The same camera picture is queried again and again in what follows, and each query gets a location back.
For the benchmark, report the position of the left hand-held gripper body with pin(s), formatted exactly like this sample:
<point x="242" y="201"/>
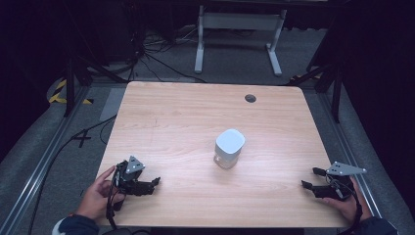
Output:
<point x="125" y="178"/>

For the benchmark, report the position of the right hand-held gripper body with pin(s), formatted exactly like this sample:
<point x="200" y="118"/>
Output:
<point x="339" y="187"/>

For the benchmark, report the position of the white metal desk frame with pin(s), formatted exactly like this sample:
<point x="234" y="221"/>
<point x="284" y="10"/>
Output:
<point x="241" y="21"/>

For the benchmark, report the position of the clear jar with white lid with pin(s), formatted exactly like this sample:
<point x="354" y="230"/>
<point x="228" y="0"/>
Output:
<point x="229" y="143"/>

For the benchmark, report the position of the black tripod stand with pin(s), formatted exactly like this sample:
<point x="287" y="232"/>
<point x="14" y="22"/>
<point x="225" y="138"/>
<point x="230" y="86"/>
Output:
<point x="336" y="94"/>
<point x="69" y="84"/>

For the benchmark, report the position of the yellow and black floor tape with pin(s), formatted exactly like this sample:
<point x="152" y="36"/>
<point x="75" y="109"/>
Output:
<point x="55" y="97"/>

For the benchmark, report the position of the round dark table grommet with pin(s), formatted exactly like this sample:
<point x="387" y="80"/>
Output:
<point x="250" y="98"/>

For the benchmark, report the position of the person's left hand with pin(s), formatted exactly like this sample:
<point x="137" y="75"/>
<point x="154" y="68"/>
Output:
<point x="94" y="199"/>

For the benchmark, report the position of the person's right hand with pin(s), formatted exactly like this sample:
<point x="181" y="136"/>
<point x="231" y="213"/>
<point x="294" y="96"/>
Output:
<point x="354" y="205"/>

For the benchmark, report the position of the grey floor plate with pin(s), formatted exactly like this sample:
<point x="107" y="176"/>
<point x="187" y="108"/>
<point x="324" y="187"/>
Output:
<point x="112" y="104"/>

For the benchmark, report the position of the aluminium floor rail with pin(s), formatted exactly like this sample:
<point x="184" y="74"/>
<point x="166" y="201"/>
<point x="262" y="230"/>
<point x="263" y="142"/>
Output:
<point x="39" y="169"/>
<point x="345" y="150"/>

